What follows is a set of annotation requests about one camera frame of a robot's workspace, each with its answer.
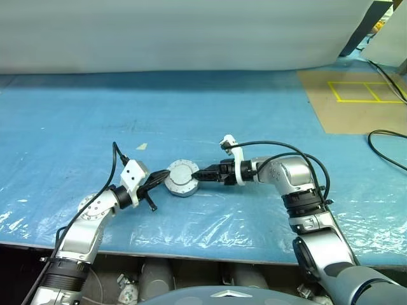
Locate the grey rounded cylinder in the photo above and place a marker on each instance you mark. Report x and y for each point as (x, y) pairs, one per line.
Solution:
(248, 277)
(155, 279)

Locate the brown cardboard sheet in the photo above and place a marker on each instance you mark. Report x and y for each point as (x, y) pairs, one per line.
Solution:
(349, 117)

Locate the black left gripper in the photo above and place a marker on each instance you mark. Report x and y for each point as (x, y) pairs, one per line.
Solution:
(146, 190)

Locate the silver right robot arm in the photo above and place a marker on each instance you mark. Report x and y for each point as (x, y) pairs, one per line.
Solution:
(302, 181)

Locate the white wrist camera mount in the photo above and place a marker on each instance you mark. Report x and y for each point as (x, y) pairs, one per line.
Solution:
(238, 159)
(132, 173)

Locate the white plastic bracket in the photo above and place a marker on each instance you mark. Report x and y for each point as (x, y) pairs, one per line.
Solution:
(305, 290)
(127, 290)

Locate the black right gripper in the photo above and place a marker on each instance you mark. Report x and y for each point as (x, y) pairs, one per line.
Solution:
(227, 173)

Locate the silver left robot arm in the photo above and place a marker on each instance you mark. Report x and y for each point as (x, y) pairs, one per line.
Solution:
(82, 232)

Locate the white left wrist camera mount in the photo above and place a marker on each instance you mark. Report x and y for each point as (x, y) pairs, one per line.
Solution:
(132, 173)

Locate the large white foam board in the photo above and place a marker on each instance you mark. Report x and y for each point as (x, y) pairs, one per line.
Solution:
(175, 31)

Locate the small yellow object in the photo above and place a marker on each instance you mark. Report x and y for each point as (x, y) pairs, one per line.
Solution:
(377, 28)

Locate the small tan tape scrap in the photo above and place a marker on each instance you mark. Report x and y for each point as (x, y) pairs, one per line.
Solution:
(142, 146)

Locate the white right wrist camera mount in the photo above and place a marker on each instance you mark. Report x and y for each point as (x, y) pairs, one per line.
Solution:
(238, 159)

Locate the blue plastic table cover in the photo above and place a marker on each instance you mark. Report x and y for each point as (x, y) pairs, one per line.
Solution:
(95, 111)

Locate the yellow tape grid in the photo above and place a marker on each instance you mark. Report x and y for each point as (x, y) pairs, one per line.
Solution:
(365, 101)

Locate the dark grey angled stand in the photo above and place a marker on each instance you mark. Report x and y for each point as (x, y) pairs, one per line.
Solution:
(359, 31)

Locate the grey robot torso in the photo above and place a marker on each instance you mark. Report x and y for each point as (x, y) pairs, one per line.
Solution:
(222, 297)

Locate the small white panel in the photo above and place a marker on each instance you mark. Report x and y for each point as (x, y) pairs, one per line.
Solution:
(388, 41)

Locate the silver round motor lid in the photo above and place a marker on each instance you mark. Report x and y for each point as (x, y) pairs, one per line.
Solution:
(181, 173)

